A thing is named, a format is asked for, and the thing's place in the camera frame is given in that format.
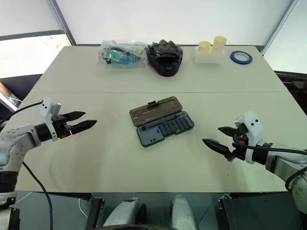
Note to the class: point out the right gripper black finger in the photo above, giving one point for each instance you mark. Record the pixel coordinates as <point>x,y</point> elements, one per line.
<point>226,130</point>
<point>216,145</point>

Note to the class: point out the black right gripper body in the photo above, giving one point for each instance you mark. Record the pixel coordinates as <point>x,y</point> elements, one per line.
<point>237,149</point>

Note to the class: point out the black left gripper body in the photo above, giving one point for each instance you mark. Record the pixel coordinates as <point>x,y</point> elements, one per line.
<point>61,127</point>

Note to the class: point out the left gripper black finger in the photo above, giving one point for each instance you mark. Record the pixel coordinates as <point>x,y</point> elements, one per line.
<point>84,126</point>
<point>75,115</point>

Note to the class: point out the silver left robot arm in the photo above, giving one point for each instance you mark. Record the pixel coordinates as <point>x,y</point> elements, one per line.
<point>16,141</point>

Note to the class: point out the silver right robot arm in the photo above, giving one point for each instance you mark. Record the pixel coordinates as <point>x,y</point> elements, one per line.
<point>285,163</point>

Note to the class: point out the screwdriver bit case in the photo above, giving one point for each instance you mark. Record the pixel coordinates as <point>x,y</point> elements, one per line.
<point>168,129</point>

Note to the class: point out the cardboard box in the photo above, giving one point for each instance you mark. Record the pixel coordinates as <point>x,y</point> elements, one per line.
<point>8,97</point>

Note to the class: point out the blue tape roll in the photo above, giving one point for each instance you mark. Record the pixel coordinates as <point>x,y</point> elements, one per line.
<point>233,58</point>

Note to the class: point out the clear plastic bag with parts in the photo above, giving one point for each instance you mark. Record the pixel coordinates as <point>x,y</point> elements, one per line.
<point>120,56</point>

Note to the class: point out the white board with black rim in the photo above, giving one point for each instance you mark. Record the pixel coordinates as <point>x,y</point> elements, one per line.
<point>31,55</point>

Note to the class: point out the silver robot leg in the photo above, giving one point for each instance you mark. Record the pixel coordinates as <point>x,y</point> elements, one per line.
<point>183,213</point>
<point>122,213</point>

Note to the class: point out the dark cabinet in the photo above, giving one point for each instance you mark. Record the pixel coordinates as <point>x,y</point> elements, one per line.
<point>293,83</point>

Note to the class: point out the tall cream cylinder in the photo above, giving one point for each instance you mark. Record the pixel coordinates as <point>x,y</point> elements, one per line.
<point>218,44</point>

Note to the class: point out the short cream cylinder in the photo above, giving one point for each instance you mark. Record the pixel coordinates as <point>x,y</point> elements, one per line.
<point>204,46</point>

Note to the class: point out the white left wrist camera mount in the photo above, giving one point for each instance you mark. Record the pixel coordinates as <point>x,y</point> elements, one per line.
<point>50,107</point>

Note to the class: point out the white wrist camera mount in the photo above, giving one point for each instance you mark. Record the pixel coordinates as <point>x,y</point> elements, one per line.
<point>50,107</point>
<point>254,129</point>

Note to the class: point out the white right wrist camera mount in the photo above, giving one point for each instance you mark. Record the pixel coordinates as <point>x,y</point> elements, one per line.
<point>254,129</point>

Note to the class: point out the black table leg bracket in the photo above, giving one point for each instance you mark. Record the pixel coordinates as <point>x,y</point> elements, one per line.
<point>94,213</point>
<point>226,213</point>

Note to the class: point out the black frame pole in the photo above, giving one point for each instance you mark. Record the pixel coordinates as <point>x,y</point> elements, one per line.
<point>63,24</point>
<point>280,26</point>

